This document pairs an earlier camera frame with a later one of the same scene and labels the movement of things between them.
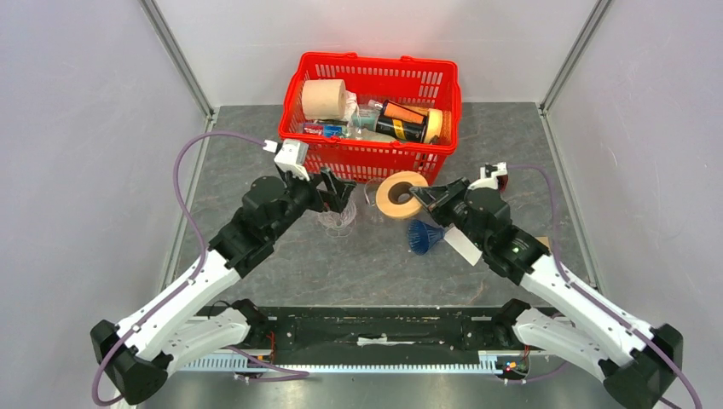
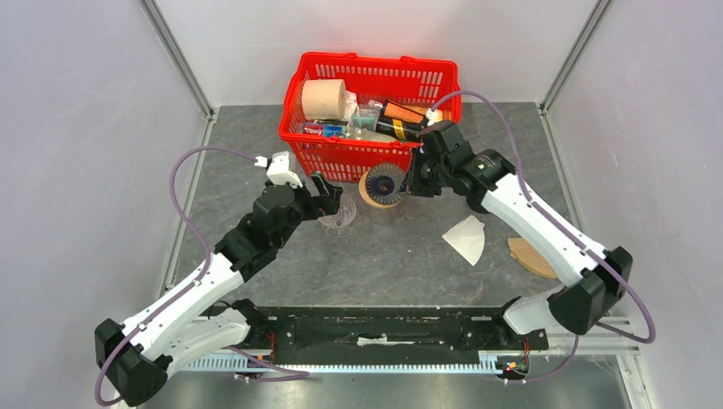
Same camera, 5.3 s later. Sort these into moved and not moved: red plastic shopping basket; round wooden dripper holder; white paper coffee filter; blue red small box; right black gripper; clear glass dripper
Moved: round wooden dripper holder; right black gripper
Not moved: clear glass dripper; blue red small box; white paper coffee filter; red plastic shopping basket
